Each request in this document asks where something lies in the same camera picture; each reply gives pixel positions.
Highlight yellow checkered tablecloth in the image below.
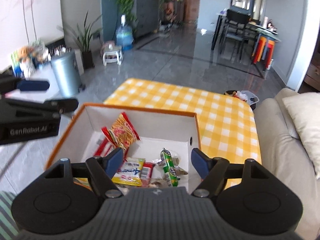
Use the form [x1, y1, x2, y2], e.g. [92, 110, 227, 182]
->
[105, 79, 261, 164]

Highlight small clear snack packet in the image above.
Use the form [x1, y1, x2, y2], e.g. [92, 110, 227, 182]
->
[148, 178, 168, 189]

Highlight orange cardboard box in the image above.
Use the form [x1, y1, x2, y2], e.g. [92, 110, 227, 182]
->
[45, 103, 201, 192]

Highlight red chocolate bar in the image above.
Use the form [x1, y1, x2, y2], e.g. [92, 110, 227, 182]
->
[140, 162, 155, 180]

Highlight small waste bin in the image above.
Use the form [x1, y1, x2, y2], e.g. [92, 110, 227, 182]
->
[224, 90, 259, 110]

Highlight potted green plant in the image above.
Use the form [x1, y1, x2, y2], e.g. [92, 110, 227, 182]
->
[56, 11, 102, 70]

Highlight silver trash can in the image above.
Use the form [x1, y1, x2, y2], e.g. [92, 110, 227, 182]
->
[51, 50, 86, 98]

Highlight beige cushion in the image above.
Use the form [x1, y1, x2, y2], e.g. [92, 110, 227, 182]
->
[283, 92, 320, 179]

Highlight brown snack clear packet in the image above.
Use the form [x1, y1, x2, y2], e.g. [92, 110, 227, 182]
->
[172, 156, 188, 180]

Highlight grey sofa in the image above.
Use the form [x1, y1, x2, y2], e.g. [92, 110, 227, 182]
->
[254, 88, 319, 239]

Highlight orange stacked stools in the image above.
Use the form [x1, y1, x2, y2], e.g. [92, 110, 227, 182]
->
[252, 36, 276, 70]

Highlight dining table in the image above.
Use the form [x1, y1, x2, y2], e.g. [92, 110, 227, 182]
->
[211, 11, 281, 51]

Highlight toys on cabinet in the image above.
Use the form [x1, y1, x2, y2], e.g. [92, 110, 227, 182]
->
[11, 40, 51, 78]

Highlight red foil snack bag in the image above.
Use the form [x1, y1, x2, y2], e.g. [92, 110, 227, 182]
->
[93, 138, 114, 158]

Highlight red noodle snack bag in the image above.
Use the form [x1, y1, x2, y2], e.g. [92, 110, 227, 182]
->
[101, 112, 140, 154]

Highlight dark grey cabinet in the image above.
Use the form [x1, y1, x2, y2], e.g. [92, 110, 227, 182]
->
[132, 0, 159, 38]

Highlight green striped blanket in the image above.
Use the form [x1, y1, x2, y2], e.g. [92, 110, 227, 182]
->
[0, 191, 19, 240]

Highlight yellow white almond packet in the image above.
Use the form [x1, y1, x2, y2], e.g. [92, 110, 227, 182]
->
[112, 157, 145, 186]

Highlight blue water jug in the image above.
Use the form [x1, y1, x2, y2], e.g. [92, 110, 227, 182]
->
[116, 14, 134, 50]

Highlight green candy roll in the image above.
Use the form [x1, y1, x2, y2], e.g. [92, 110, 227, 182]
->
[160, 148, 178, 187]

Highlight small white stool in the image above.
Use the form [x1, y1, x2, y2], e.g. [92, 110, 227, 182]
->
[103, 45, 123, 66]

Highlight black dining chair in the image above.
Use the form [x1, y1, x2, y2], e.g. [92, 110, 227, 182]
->
[219, 9, 251, 61]

